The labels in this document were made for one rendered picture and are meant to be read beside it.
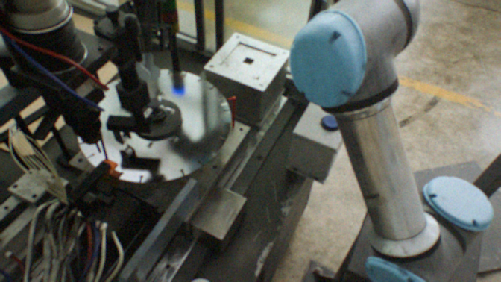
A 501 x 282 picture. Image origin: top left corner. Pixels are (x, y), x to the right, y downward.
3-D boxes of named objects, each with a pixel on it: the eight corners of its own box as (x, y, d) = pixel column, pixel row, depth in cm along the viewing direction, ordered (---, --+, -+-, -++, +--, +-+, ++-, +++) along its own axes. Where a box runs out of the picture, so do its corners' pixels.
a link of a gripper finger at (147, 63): (156, 96, 88) (155, 54, 85) (134, 92, 90) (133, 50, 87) (164, 94, 91) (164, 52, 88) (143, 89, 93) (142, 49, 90)
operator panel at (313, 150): (322, 102, 122) (332, 64, 111) (357, 115, 119) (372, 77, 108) (285, 168, 106) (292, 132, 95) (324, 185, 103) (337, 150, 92)
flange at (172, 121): (126, 137, 85) (124, 130, 83) (136, 100, 92) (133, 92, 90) (179, 139, 85) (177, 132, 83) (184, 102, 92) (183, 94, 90)
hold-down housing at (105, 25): (138, 91, 77) (114, -6, 61) (156, 103, 75) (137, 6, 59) (115, 107, 74) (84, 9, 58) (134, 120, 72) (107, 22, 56)
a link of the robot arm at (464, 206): (476, 230, 86) (512, 196, 76) (446, 274, 80) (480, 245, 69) (420, 193, 91) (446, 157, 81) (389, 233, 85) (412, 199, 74)
